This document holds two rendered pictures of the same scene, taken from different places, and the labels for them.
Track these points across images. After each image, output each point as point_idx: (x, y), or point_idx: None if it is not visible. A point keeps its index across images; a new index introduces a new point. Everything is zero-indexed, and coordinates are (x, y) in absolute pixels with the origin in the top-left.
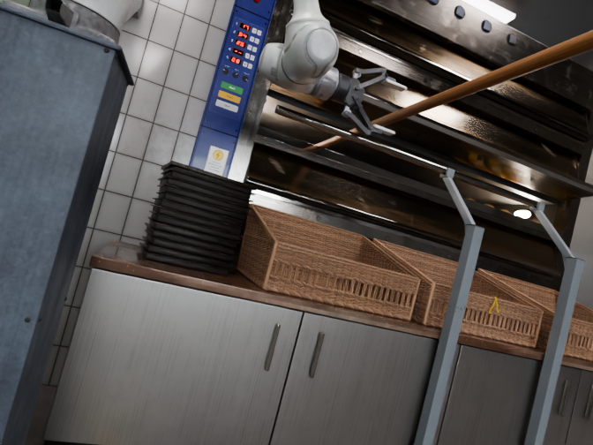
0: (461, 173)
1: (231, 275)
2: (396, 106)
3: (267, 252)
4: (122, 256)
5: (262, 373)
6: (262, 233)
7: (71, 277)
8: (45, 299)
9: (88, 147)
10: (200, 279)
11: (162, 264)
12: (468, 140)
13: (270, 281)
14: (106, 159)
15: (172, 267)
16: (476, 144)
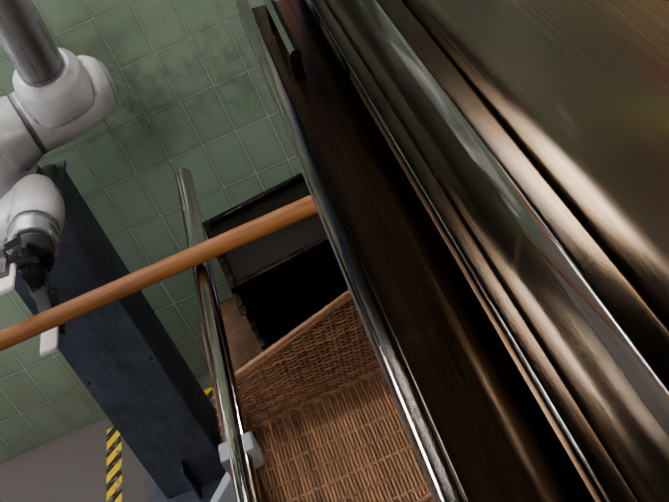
0: (233, 481)
1: (310, 382)
2: (296, 151)
3: (248, 389)
4: (238, 311)
5: None
6: (292, 348)
7: (141, 346)
8: (84, 374)
9: (24, 296)
10: (211, 385)
11: (253, 336)
12: (382, 371)
13: (325, 421)
14: (95, 266)
15: (251, 345)
16: (397, 407)
